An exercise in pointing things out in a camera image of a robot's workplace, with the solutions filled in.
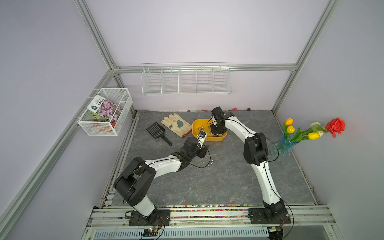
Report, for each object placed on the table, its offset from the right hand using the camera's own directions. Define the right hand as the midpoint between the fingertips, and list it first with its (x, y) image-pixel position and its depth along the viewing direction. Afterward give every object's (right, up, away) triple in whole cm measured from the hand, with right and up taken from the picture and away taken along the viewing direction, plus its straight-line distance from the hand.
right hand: (215, 129), depth 105 cm
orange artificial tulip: (+33, +5, -31) cm, 46 cm away
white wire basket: (-65, +4, -33) cm, 73 cm away
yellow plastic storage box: (-7, +3, +4) cm, 9 cm away
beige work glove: (-28, +4, +7) cm, 29 cm away
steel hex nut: (-10, 0, +3) cm, 11 cm away
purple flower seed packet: (-59, +12, -31) cm, 68 cm away
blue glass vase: (+37, -5, -25) cm, 45 cm away
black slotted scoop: (-42, -1, +3) cm, 43 cm away
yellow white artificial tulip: (+43, -2, -36) cm, 56 cm away
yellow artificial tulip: (+32, +1, -34) cm, 47 cm away
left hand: (-8, -8, -16) cm, 20 cm away
